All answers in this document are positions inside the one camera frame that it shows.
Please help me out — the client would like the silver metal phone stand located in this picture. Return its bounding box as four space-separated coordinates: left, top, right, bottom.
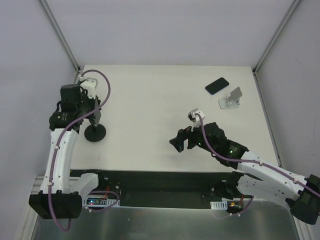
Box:
218 86 243 110

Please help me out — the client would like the black round-base phone holder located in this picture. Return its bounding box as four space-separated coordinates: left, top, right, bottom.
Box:
84 123 107 143

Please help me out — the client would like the black phone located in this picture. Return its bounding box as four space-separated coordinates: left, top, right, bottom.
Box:
89 99 101 127

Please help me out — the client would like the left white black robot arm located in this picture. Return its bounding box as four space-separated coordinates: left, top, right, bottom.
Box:
28 80 106 220

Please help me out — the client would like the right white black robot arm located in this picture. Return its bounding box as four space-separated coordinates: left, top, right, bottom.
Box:
169 122 320 225

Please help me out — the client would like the blue phone top right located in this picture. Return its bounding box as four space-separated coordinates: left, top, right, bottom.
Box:
204 77 230 95

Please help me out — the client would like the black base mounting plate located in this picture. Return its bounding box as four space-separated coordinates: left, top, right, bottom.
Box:
69 168 267 210

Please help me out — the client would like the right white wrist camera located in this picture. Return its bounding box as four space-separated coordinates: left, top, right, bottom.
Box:
187 108 205 131

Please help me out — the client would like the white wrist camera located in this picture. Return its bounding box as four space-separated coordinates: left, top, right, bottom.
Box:
187 108 205 131
78 76 98 100

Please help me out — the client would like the right white cable duct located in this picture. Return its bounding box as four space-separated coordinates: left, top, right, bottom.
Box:
210 200 228 211

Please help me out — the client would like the white cable duct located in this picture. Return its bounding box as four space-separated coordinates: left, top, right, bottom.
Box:
210 200 228 211
82 195 120 208

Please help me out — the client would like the right aluminium frame post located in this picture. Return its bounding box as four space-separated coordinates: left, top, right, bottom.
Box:
252 0 303 76

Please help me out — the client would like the aluminium frame post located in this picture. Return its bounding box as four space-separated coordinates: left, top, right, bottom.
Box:
37 0 81 73
252 0 303 76

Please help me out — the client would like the left white cable duct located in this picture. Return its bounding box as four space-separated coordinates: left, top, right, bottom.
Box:
82 195 120 208

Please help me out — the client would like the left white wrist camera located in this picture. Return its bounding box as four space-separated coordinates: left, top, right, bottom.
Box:
78 76 98 100

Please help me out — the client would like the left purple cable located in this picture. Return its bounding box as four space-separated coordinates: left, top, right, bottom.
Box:
48 69 120 232

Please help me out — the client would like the left aluminium frame post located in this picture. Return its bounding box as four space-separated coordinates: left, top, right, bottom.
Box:
37 0 81 73

